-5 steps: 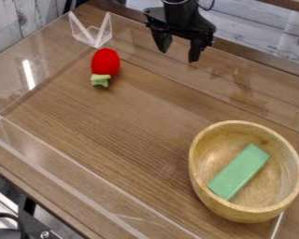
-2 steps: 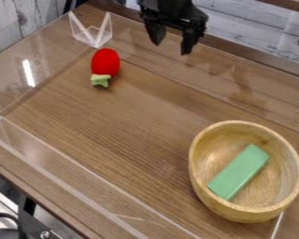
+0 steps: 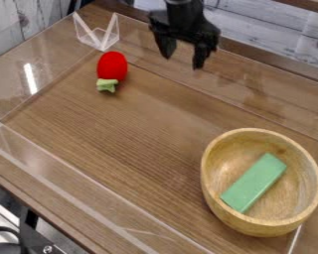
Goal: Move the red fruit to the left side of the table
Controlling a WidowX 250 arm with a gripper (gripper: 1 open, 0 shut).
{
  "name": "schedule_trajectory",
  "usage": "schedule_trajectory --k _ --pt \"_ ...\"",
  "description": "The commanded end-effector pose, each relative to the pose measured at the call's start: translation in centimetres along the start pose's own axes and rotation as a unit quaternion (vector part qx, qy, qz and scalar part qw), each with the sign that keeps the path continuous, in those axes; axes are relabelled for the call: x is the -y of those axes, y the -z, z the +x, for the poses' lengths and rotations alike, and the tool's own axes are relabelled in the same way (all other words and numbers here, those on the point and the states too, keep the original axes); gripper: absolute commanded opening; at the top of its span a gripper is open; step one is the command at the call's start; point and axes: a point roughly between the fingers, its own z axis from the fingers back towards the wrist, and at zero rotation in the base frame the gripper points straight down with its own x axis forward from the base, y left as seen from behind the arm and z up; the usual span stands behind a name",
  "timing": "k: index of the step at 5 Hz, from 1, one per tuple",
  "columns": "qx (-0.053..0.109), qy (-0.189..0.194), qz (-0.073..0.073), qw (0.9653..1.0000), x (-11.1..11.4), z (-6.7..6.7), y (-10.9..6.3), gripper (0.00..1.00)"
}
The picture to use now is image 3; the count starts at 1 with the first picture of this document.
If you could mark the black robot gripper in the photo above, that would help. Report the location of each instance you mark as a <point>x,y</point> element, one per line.
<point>182,22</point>

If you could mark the red plush strawberry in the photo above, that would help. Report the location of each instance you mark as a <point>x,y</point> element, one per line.
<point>111,71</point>

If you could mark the clear acrylic table fence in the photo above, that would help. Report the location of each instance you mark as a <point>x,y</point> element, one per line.
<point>107,162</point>

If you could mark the green rectangular block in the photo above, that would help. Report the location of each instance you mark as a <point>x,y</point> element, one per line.
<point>253,183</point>

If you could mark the wooden bowl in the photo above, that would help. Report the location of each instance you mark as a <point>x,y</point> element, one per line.
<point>290,200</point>

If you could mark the clear acrylic corner bracket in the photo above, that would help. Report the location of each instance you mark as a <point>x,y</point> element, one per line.
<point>99,38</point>

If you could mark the black table leg bracket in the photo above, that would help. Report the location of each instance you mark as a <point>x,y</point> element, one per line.
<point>36,242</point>

